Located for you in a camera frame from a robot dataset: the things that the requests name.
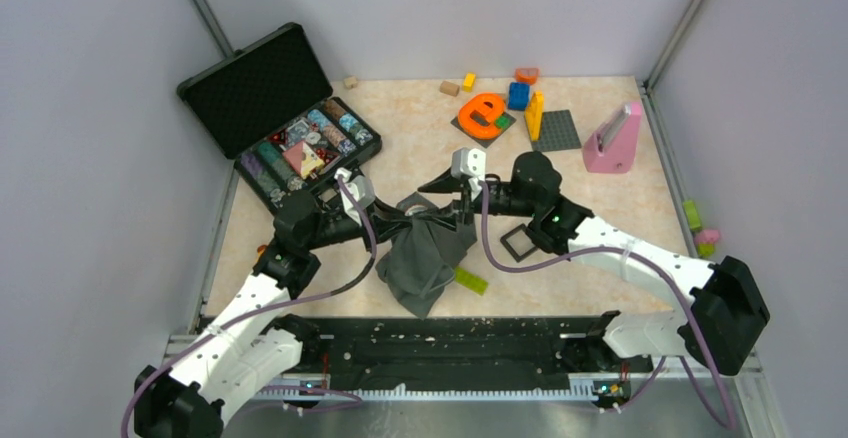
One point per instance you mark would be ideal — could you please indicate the small green lego brick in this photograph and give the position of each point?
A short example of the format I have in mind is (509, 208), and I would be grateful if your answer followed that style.
(503, 121)

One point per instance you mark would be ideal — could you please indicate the blue lego block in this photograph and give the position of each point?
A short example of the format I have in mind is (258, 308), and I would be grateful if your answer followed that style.
(518, 96)

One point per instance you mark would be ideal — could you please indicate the lime green lego brick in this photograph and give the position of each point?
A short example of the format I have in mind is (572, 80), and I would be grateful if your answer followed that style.
(470, 281)

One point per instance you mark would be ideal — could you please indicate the tan wooden block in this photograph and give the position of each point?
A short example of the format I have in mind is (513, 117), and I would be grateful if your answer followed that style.
(449, 88)

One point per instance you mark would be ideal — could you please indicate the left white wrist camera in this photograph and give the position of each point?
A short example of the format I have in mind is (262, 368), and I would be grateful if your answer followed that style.
(357, 193)

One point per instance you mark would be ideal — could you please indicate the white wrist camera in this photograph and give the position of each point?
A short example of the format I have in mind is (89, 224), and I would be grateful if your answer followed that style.
(357, 193)
(469, 163)

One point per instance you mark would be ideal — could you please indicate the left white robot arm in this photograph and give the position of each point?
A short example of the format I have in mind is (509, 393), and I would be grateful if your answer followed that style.
(199, 390)

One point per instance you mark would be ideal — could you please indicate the green block outside table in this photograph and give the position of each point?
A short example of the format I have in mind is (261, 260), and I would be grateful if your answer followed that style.
(692, 215)

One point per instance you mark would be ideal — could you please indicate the yellow upright lego block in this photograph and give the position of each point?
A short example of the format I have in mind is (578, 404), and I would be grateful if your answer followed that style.
(533, 115)

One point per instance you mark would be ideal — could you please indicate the white cable duct rail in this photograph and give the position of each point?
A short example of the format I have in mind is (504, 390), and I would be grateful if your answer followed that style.
(581, 391)

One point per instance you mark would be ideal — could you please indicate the small dark grey baseplate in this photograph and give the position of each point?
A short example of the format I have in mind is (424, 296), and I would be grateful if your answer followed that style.
(480, 122)

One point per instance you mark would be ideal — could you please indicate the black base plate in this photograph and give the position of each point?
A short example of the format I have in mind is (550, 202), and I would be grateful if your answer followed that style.
(466, 354)

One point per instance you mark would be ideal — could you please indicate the orange curved toy piece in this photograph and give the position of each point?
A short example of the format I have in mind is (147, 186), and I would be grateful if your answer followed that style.
(527, 75)

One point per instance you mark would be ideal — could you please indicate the pink block outside table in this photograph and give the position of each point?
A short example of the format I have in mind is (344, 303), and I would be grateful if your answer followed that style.
(707, 236)

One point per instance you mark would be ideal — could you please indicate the small yellow block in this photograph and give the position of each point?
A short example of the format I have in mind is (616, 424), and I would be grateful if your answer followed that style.
(468, 82)

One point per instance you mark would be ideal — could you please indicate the pink yellow card box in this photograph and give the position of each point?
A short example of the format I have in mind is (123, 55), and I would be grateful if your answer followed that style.
(303, 159)

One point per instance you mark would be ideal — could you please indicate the black square frame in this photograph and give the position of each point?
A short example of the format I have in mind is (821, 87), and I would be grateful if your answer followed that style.
(518, 244)

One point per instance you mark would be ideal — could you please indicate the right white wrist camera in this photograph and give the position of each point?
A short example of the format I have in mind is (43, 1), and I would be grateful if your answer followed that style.
(469, 163)

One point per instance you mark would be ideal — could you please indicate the small beige wooden cube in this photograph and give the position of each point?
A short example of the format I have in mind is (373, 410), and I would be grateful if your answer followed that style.
(350, 82)

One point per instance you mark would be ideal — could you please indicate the large grey lego baseplate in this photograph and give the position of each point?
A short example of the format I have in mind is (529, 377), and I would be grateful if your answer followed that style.
(557, 133)

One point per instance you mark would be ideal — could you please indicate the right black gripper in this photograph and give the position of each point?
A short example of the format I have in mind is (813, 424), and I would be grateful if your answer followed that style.
(466, 205)

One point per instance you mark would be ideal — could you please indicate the black open poker chip case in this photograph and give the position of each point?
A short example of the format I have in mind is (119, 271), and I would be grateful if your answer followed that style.
(269, 96)

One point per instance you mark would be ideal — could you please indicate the orange letter e block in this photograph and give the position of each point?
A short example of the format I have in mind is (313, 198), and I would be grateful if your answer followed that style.
(488, 105)

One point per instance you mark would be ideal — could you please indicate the pink wedge stand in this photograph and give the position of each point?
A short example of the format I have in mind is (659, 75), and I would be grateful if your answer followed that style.
(611, 148)

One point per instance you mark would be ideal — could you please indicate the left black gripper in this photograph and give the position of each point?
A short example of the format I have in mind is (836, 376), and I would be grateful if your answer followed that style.
(390, 219)

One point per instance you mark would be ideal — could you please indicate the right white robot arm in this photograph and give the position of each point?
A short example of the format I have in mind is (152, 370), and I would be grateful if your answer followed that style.
(717, 312)

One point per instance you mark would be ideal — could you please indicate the grey t-shirt garment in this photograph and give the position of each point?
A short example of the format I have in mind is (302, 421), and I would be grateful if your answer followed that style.
(422, 260)

